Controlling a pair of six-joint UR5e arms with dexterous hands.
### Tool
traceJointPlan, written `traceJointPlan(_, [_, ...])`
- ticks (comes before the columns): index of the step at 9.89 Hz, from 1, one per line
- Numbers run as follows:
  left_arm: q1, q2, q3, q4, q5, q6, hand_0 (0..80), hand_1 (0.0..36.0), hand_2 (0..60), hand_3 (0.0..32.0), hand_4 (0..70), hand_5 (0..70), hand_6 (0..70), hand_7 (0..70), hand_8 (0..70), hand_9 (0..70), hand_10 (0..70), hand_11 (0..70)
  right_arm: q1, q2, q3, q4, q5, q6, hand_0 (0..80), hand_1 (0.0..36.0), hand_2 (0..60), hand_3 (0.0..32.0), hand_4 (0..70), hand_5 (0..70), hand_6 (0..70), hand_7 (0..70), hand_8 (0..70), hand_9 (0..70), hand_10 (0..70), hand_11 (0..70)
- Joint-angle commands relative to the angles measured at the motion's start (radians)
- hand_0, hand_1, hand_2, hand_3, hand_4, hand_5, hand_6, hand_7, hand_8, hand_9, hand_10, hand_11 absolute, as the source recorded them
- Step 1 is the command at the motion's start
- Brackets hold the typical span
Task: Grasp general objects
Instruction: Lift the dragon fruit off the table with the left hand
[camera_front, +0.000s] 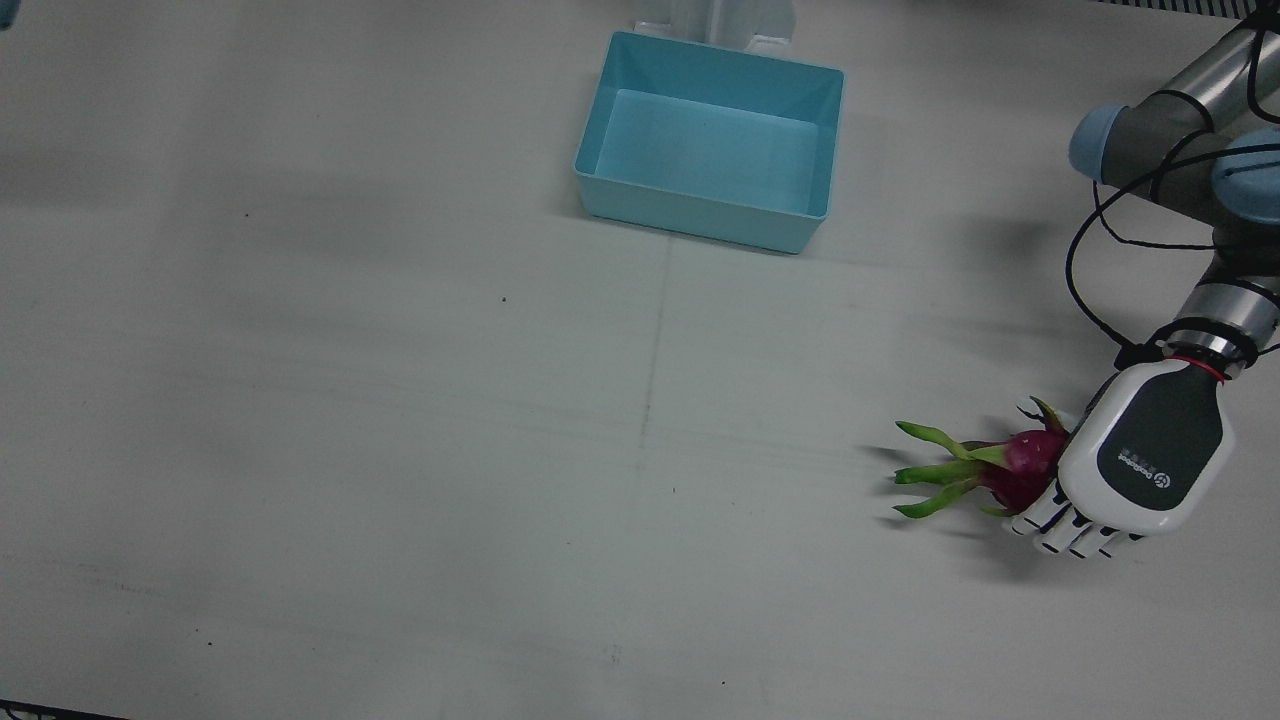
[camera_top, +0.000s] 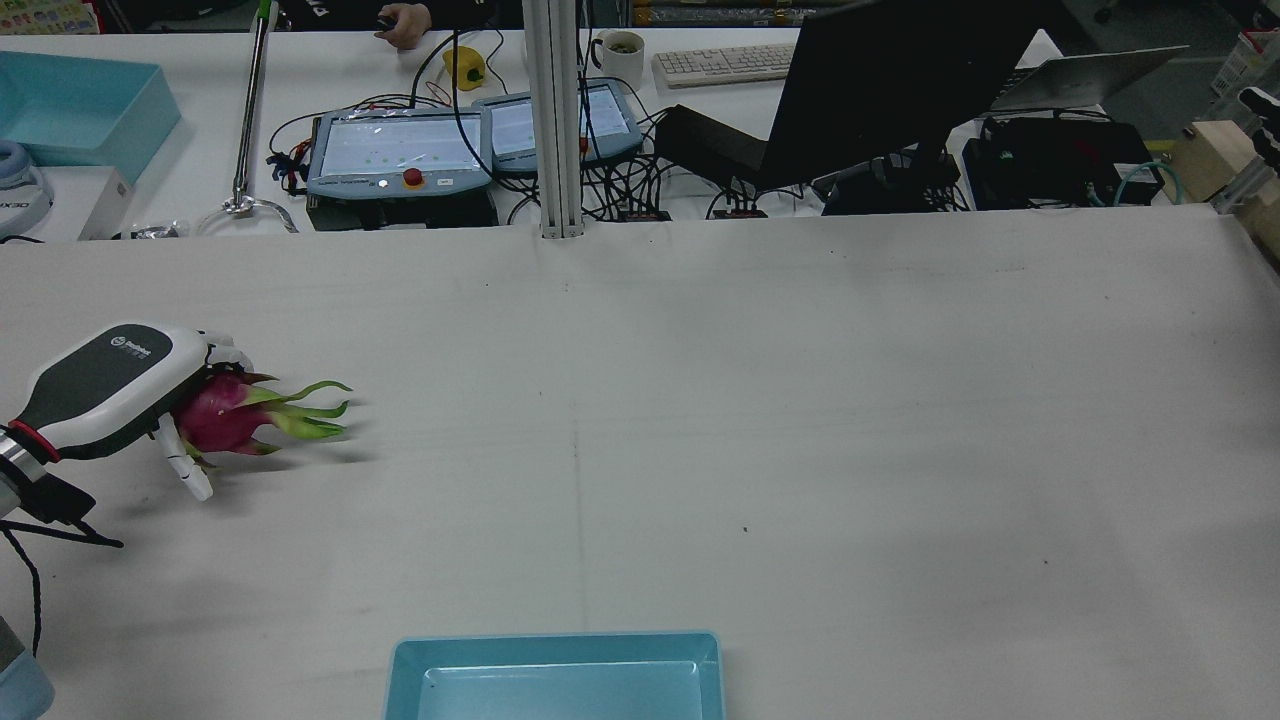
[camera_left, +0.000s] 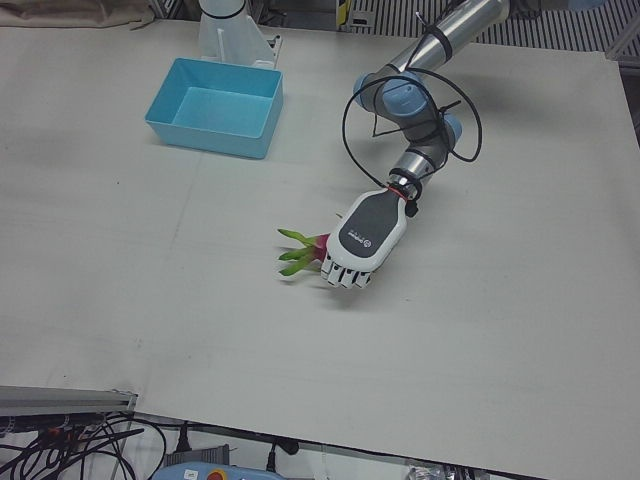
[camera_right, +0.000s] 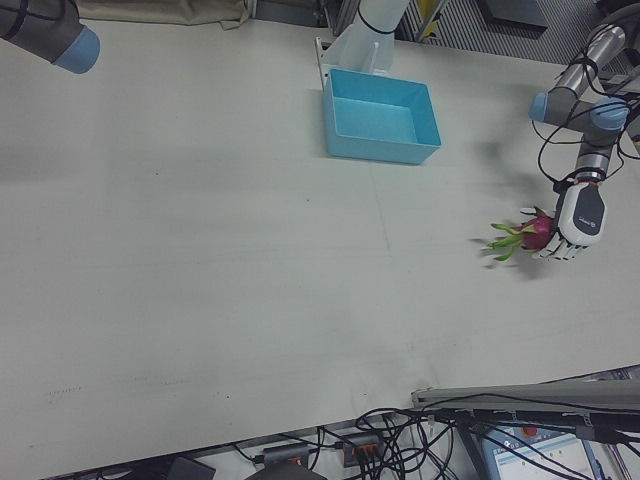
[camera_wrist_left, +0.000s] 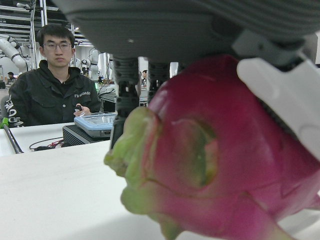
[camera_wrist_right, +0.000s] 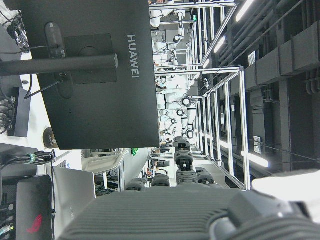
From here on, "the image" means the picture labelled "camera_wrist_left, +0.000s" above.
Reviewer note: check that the black electronics box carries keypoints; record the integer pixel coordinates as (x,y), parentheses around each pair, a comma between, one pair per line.
(80,135)

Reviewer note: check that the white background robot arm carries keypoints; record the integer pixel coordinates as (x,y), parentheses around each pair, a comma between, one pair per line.
(13,53)
(93,62)

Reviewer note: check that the metal shelf rack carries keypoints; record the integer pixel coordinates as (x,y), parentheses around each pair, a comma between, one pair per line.
(22,22)

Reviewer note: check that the man in black jacket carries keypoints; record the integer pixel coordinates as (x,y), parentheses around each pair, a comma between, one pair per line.
(53,82)

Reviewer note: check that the blue grey teach pendant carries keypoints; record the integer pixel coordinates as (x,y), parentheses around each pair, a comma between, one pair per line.
(96,122)

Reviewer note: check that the black metal rod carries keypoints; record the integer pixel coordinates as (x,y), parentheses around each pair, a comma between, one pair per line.
(12,140)

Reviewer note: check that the red dragon fruit green scales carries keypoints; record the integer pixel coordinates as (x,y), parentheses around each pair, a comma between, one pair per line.
(212,155)

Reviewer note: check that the white and grey left robot hand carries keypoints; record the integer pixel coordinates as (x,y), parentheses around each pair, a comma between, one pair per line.
(175,30)

